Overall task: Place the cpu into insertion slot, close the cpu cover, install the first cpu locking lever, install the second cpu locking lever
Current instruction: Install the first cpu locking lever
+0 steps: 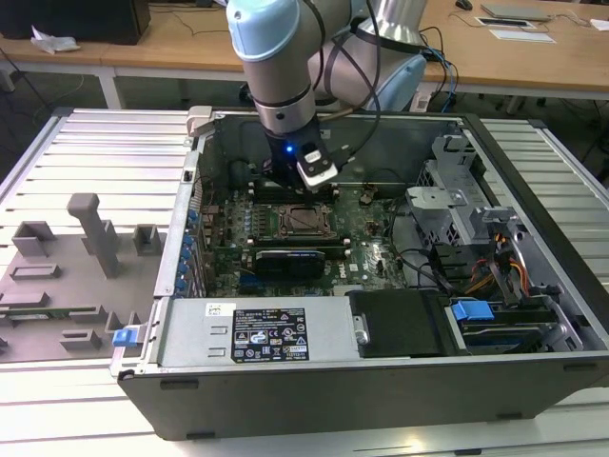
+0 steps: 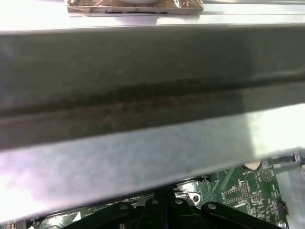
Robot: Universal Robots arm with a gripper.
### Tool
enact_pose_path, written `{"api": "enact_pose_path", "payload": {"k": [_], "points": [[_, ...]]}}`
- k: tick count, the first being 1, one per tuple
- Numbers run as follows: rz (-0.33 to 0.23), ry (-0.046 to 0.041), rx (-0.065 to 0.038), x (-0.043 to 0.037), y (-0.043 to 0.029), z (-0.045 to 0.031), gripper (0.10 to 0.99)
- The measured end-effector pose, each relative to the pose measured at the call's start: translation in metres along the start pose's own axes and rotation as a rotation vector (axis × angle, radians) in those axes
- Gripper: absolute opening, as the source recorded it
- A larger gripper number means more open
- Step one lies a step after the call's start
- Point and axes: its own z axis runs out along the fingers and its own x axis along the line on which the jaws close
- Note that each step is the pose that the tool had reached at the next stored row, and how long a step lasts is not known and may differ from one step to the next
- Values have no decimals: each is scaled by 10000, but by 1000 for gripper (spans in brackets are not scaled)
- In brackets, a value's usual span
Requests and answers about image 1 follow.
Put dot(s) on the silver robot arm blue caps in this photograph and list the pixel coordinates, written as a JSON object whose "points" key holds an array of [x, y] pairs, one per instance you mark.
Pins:
{"points": [[276, 57]]}

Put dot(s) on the black RAM slot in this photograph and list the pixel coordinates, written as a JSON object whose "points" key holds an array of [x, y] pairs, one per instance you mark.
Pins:
{"points": [[304, 239], [276, 196], [304, 244], [264, 188]]}

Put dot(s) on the CPU socket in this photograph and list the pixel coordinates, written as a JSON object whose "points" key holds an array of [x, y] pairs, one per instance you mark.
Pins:
{"points": [[329, 227]]}

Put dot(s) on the black drive bay cover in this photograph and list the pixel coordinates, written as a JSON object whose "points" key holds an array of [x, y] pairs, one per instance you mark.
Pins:
{"points": [[399, 323]]}

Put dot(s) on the round coin cell battery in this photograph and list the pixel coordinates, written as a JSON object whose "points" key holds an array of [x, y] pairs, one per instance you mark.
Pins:
{"points": [[366, 196]]}

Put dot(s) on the grey case release latch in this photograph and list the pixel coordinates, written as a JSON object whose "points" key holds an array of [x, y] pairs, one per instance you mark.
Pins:
{"points": [[199, 119]]}

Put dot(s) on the black graphics card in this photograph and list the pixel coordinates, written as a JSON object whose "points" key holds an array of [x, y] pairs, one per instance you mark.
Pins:
{"points": [[290, 264]]}

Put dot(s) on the blue card retention clip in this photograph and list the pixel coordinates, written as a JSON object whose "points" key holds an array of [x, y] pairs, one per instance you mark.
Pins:
{"points": [[186, 257], [183, 272], [190, 240], [193, 219], [181, 285]]}

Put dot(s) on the green motherboard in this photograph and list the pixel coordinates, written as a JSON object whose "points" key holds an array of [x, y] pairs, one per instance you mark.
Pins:
{"points": [[366, 266]]}

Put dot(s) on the wooden desk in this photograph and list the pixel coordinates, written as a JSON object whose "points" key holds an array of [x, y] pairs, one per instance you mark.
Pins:
{"points": [[190, 52]]}

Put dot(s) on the silver metal drive cage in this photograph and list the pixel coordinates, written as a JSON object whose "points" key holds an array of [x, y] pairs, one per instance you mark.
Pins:
{"points": [[447, 200]]}

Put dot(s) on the black power supply label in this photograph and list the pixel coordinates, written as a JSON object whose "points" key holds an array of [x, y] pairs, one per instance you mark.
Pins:
{"points": [[270, 334]]}

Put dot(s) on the silver power supply unit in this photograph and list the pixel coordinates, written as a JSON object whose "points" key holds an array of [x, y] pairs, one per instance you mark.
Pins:
{"points": [[190, 333]]}

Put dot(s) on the blue plastic latch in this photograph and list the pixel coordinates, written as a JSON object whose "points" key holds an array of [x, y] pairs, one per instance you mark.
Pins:
{"points": [[123, 337]]}

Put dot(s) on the black computer mouse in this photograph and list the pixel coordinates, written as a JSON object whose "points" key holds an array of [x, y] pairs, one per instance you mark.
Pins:
{"points": [[464, 5]]}

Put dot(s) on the hard disk in blue carrier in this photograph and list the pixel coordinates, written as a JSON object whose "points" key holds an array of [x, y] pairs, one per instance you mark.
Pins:
{"points": [[472, 311]]}

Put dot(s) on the open black PC case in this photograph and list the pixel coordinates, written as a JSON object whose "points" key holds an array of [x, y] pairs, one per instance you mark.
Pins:
{"points": [[333, 400]]}

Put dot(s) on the grey parts rack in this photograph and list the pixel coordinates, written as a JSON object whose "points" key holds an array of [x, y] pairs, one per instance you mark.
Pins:
{"points": [[71, 285]]}

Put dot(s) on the black computer tower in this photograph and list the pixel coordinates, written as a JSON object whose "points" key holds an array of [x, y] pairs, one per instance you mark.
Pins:
{"points": [[71, 19]]}

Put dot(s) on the crumpled white paper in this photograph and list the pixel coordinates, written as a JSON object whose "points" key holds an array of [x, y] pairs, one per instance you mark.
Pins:
{"points": [[54, 42]]}

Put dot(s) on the white paper sheet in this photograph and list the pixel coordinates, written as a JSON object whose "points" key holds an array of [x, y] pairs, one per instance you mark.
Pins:
{"points": [[523, 35]]}

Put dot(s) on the green RAM stick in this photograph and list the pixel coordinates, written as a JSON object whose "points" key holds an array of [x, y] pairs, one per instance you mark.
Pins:
{"points": [[57, 312]]}

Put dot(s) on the grey closed laptop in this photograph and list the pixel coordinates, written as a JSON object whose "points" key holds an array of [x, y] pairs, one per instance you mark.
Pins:
{"points": [[516, 12]]}

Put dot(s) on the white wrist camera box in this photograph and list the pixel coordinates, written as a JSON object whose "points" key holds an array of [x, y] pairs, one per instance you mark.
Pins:
{"points": [[318, 166]]}

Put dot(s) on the grey plastic drive bracket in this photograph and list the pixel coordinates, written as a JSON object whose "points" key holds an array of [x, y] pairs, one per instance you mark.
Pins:
{"points": [[495, 219]]}

